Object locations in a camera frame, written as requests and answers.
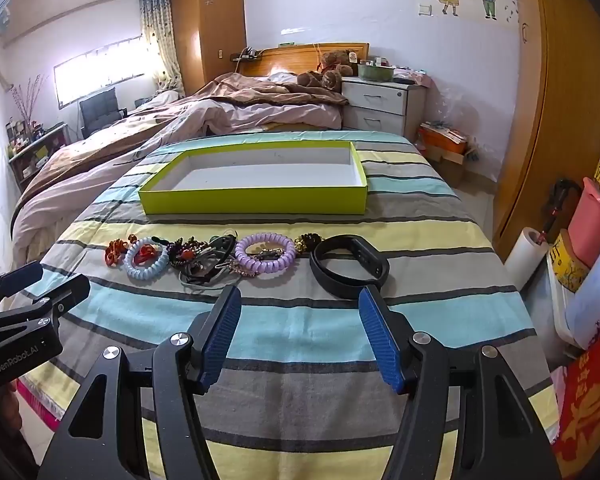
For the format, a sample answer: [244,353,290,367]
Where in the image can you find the person's left hand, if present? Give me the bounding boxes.
[0,379,23,437]

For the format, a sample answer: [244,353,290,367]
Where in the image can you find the brown teddy bear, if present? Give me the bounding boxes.
[300,50,356,93]

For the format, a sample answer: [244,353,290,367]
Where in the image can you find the wooden headboard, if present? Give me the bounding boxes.
[240,42,370,78]

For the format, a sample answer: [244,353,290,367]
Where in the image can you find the white nightstand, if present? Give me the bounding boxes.
[341,77,426,136]

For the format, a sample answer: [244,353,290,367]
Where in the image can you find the gold chain bracelet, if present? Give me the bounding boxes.
[225,250,286,279]

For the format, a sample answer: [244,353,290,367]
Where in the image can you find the yellow box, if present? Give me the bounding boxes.
[550,230,591,293]

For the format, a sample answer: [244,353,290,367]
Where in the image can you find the tall wooden wardrobe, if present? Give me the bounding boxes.
[171,0,247,96]

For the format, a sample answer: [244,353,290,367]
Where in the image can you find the green basin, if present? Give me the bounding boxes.
[357,62,395,82]

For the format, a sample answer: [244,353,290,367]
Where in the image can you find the red bag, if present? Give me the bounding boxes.
[552,350,600,480]

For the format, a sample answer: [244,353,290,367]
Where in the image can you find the hair tie with green bead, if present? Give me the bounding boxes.
[209,232,237,256]

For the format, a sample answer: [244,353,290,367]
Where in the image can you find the white plastic container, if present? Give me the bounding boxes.
[547,255,600,356]

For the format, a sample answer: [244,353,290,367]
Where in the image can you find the light blue spiral hair tie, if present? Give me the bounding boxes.
[125,240,170,280]

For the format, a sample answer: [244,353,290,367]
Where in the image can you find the brown pink duvet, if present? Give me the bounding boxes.
[10,72,351,261]

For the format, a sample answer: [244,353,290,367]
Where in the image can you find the dried flower branches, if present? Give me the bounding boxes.
[12,75,48,131]

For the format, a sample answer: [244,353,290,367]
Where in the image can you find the lime green cardboard box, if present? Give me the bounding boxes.
[139,141,369,216]

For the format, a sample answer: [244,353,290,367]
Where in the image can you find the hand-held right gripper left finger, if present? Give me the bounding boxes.
[37,284,243,480]

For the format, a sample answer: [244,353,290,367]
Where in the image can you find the white paper roll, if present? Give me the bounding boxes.
[505,226,551,291]

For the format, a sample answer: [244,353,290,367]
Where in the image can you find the striped bed sheet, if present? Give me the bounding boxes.
[10,130,551,480]

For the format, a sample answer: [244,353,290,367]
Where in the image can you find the pink plastic bin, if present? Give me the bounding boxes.
[567,177,600,268]

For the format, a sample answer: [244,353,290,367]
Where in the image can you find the window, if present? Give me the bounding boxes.
[54,35,146,108]

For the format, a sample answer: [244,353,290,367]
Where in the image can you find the orange red hair tie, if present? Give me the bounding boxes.
[104,239,131,267]

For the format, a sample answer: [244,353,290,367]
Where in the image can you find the black hair tie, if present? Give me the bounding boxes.
[180,247,236,292]

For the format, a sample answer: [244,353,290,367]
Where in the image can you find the large wooden closet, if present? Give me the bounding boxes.
[495,0,600,261]

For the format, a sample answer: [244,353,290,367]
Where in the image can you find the purple spiral hair tie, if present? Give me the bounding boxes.
[235,233,297,276]

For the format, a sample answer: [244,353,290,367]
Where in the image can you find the black red pole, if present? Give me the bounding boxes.
[542,177,581,246]

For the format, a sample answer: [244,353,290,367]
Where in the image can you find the brown beaded bracelet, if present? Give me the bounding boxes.
[167,237,211,268]

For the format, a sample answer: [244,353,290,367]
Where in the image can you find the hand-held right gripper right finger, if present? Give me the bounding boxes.
[357,285,563,480]

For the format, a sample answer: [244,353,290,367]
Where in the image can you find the floral curtain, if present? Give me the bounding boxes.
[139,0,185,98]

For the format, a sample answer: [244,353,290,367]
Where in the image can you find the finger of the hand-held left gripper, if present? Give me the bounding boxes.
[0,275,91,331]
[0,261,45,306]

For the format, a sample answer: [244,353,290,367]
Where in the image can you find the cluttered wooden shelf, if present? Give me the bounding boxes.
[7,122,71,181]

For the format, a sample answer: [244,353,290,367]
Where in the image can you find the black chair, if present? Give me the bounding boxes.
[78,86,128,140]

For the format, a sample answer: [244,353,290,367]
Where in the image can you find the brown cardboard box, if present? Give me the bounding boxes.
[427,150,473,186]

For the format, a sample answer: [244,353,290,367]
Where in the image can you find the orange box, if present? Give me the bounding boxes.
[420,125,468,161]

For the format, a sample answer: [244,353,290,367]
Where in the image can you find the gold black ornament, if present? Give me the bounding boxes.
[294,233,323,256]

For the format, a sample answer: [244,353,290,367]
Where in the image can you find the black smart band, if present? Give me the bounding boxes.
[310,235,391,300]

